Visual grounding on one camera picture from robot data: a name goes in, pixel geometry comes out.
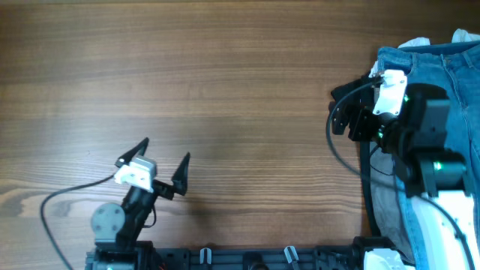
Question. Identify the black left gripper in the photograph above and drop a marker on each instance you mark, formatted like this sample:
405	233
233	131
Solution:
179	181

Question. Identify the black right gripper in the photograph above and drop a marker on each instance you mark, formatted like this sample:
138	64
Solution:
361	115

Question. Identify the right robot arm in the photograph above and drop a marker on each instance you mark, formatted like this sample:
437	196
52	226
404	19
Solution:
431	182

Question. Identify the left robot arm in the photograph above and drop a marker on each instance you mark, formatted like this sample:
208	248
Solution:
117	227

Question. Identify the black garment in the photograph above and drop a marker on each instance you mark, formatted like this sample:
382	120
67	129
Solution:
362	157

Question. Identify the grey garment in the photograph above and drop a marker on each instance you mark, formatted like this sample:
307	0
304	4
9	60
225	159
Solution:
386	207

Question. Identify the white cloth garment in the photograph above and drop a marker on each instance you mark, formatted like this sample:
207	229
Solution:
460	35

